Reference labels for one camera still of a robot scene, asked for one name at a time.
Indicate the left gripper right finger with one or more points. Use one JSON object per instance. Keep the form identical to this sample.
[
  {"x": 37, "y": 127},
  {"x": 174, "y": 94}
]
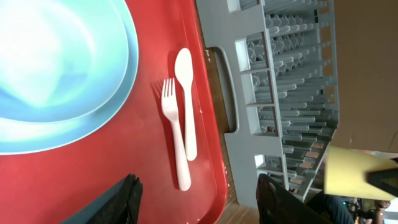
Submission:
[{"x": 278, "y": 206}]

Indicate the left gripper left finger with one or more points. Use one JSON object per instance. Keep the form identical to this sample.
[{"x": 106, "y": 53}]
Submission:
[{"x": 118, "y": 205}]

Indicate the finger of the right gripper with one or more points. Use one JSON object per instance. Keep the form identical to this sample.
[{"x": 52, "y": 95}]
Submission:
[{"x": 382, "y": 178}]

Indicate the light blue plate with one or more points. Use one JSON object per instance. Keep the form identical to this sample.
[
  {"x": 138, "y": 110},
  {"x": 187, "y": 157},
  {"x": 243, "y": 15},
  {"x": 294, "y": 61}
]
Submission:
[{"x": 24, "y": 138}]

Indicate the yellow cup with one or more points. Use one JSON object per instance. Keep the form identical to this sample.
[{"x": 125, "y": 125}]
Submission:
[{"x": 345, "y": 174}]

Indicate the light blue bowl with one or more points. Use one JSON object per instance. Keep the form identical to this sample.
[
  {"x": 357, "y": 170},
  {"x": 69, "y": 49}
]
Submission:
[{"x": 60, "y": 59}]

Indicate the grey dishwasher rack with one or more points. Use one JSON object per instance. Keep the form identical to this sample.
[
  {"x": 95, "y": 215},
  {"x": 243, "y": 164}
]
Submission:
[{"x": 279, "y": 60}]

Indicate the red serving tray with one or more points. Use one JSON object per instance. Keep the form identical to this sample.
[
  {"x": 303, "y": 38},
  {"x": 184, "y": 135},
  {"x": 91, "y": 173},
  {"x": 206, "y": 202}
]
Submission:
[{"x": 51, "y": 186}]

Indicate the white plastic fork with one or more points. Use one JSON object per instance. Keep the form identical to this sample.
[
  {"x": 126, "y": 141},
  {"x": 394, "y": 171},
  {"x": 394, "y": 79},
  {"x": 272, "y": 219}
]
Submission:
[{"x": 170, "y": 110}]

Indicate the white plastic spoon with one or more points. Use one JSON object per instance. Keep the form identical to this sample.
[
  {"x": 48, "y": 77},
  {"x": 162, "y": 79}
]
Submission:
[{"x": 184, "y": 73}]

